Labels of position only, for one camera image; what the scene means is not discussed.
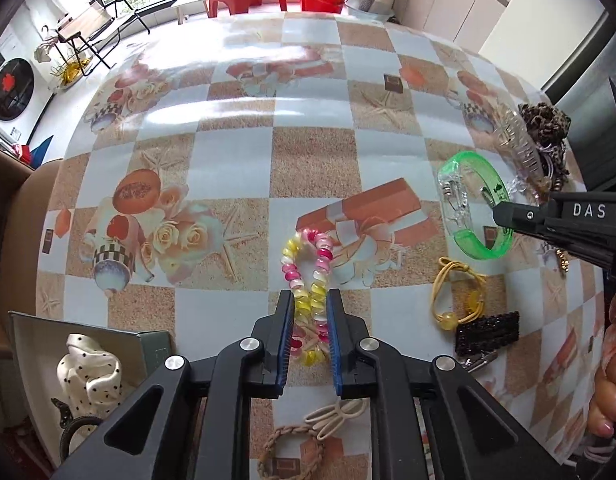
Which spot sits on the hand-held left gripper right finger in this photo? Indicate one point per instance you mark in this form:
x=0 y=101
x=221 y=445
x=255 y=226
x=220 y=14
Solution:
x=334 y=340

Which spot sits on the black frame folding chair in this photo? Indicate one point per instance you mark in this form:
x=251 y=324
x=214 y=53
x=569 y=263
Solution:
x=85 y=22

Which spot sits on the white washing machine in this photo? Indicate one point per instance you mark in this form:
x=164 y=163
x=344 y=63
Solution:
x=10 y=90

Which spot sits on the thin metal bangle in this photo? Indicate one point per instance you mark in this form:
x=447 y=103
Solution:
x=557 y=165

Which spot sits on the printed checkered tablecloth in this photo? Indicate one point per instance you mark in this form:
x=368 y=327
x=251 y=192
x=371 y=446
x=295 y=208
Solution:
x=228 y=160

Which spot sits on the red and blue cloth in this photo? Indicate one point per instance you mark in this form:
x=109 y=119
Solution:
x=20 y=151

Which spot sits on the black sparkly hair clip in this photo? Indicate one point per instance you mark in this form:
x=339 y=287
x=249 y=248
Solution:
x=487 y=332

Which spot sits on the pale blue basin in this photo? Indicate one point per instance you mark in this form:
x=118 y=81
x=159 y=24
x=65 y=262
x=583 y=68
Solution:
x=368 y=12

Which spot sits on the white hanging cloth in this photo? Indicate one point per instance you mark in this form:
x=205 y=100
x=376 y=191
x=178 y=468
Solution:
x=45 y=50

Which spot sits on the grey green cardboard box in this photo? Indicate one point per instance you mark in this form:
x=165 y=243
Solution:
x=33 y=340

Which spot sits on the leopard print scrunchie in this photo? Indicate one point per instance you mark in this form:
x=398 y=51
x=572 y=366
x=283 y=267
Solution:
x=545 y=120

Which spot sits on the white wardrobe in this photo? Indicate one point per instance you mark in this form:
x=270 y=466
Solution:
x=452 y=0

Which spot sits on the silver metal hair clip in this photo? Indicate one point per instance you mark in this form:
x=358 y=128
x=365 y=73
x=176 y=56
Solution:
x=480 y=360

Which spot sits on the white bench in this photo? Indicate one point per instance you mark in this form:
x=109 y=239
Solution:
x=188 y=2

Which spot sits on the clear hair claw clip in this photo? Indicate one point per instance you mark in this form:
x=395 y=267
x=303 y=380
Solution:
x=522 y=145

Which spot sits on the green translucent bangle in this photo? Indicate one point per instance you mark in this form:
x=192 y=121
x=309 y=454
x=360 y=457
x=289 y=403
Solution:
x=480 y=252

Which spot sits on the brown leather chair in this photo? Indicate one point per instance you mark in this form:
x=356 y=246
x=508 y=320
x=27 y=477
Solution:
x=23 y=235

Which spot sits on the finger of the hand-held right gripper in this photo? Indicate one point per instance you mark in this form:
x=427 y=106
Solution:
x=530 y=215

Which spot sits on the white polka dot scrunchie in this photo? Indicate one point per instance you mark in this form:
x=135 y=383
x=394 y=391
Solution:
x=88 y=375

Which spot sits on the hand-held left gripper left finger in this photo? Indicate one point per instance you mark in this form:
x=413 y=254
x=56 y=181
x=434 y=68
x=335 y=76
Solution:
x=288 y=340

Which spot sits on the cream hair claw clip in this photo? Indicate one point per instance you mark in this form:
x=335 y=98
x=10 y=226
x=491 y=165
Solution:
x=355 y=407

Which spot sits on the person's right hand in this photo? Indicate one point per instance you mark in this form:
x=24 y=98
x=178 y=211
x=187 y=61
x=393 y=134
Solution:
x=607 y=410

